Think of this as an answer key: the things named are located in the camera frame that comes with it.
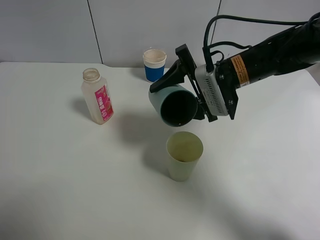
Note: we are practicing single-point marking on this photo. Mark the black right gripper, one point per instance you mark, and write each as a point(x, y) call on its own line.
point(230, 75)

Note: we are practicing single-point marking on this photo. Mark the teal plastic cup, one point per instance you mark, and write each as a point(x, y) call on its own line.
point(175, 105)

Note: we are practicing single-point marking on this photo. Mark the clear bottle with pink label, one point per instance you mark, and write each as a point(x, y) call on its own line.
point(96, 95)

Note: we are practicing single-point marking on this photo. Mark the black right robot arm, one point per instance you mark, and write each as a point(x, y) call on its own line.
point(291, 50)

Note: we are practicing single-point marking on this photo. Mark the white cup with blue sleeve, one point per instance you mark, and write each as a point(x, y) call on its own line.
point(154, 64)

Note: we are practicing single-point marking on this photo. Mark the pale yellow-green plastic cup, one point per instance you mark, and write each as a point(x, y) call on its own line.
point(184, 150)

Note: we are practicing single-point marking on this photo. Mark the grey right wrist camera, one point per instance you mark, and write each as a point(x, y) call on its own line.
point(210, 90)

